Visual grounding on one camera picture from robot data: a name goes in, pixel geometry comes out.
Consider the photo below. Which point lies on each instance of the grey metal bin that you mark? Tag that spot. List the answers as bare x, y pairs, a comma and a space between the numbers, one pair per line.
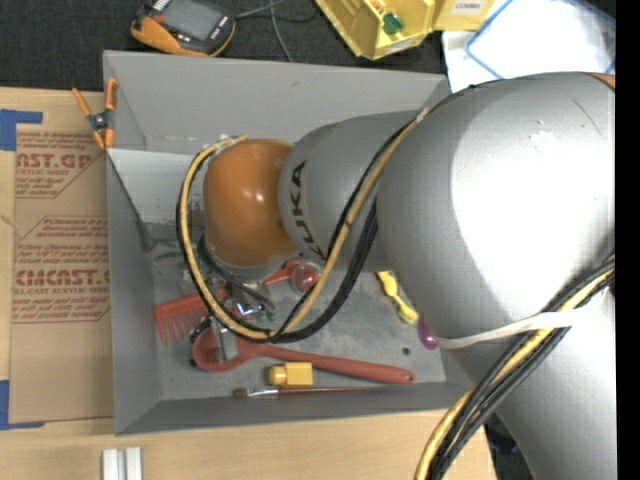
150, 248

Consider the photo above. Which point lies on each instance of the red comb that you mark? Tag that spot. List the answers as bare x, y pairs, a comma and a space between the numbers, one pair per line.
175, 318

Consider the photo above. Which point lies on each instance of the yellow toy block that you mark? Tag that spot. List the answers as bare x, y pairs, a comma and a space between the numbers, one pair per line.
291, 373

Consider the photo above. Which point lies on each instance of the purple egg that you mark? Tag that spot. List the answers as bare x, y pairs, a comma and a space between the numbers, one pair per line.
426, 335

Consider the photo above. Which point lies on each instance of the small red and clear scoop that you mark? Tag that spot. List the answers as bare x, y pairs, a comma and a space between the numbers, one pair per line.
304, 277

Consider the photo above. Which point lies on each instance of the thin paintbrush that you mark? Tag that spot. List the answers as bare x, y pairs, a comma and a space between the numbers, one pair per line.
310, 391

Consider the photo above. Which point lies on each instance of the long red spoon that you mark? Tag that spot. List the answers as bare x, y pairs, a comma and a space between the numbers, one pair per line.
330, 364

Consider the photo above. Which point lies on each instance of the brown cardboard board red print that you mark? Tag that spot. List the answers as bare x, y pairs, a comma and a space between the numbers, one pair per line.
60, 358

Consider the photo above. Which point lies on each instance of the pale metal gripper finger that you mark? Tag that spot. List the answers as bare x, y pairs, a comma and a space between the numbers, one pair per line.
216, 333
230, 346

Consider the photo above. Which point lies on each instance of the yellow toy brush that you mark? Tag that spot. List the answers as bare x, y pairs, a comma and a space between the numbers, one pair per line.
395, 295

